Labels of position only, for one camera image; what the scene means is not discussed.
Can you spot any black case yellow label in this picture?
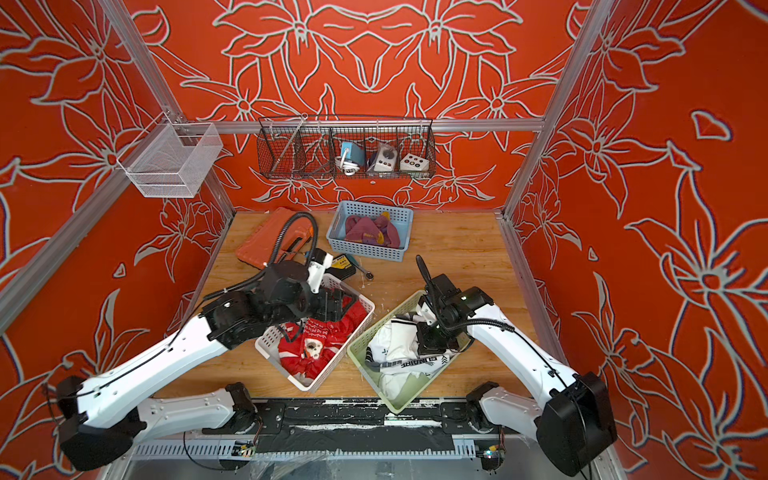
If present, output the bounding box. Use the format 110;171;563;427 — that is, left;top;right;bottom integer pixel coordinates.
326;254;357;281

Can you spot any white round socket adapter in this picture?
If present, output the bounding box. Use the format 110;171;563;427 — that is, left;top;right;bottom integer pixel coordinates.
372;143;398;173

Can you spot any blue white charger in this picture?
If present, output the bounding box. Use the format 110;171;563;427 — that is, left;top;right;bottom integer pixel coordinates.
339;141;366;169

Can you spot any red cat face sock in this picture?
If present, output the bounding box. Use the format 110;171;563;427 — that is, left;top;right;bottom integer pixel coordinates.
298;319;354;375

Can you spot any white perforated plastic basket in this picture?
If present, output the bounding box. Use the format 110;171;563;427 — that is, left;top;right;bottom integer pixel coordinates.
255;273;375;393

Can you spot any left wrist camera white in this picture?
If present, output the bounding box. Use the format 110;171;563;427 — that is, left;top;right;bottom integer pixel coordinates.
307;248;333;294

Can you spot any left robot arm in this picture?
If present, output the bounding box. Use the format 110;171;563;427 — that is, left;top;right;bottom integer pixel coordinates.
56;283;357;471

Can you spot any orange plastic tool case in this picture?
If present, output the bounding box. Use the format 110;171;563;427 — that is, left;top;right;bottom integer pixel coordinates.
235;207;314;269

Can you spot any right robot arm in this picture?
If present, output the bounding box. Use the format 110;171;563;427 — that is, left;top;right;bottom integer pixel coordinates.
418;286;618;477

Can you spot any red christmas sock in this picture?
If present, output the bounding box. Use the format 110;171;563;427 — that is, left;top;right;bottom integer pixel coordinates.
338;299;368;338

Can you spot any green perforated plastic basket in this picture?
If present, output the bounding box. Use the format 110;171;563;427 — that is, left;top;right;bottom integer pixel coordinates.
347;290;470;413

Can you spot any white wire mesh basket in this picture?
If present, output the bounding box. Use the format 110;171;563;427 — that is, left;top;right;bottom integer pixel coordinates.
117;122;223;199

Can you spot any black wire wall basket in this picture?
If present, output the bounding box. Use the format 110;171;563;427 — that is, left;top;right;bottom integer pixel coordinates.
256;114;437;180

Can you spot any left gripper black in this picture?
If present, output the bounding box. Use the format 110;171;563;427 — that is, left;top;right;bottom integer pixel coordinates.
269;281;359;329

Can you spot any blue perforated plastic basket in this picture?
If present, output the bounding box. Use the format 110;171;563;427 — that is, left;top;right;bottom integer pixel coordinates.
326;201;414;262

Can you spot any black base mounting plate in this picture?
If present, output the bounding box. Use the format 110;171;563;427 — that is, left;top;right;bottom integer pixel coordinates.
199;397;516;457

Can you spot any ratchet wrench green handle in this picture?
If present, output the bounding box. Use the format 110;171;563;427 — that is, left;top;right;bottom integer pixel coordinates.
347;254;375;281

